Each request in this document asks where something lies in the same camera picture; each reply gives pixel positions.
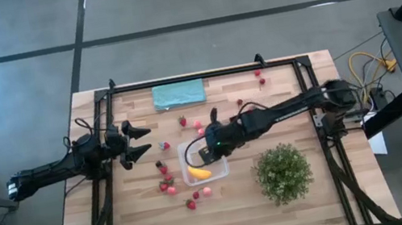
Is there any teal folded cloth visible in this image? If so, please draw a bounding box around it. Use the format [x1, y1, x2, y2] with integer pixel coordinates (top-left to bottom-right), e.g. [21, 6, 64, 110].
[150, 77, 208, 114]

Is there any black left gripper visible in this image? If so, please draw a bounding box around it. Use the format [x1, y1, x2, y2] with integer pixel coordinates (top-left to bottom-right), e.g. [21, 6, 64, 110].
[103, 116, 157, 174]

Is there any yellow cable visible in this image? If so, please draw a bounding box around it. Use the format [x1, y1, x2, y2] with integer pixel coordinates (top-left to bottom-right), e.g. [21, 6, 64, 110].
[345, 45, 402, 104]

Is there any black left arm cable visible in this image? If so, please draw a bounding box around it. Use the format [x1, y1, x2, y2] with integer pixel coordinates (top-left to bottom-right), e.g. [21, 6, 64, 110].
[58, 113, 109, 152]

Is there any clear plastic tupperware container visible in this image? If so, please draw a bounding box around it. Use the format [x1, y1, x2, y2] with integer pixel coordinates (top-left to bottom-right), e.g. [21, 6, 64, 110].
[174, 132, 232, 189]

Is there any green plant in black pot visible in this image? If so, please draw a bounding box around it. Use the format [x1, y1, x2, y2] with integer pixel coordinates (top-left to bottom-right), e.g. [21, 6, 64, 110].
[249, 138, 319, 210]

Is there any grey metal mounting bracket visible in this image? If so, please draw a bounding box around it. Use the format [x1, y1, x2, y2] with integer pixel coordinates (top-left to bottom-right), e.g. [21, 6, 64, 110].
[311, 111, 328, 131]

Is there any white box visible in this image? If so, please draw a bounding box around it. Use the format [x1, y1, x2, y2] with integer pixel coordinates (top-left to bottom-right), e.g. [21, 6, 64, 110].
[362, 110, 390, 158]

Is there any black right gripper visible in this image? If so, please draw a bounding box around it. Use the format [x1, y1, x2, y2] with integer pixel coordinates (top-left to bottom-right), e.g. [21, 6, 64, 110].
[191, 101, 254, 166]

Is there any black aluminium table frame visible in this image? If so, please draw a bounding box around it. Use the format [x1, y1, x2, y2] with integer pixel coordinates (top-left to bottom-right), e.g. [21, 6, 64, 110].
[28, 35, 402, 225]

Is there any yellow toy banana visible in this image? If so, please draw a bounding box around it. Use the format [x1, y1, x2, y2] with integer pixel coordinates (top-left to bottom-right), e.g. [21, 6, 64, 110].
[186, 161, 214, 183]

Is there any black desk beam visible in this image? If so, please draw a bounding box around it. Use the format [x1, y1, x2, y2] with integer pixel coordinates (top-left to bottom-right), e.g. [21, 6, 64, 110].
[356, 89, 402, 141]

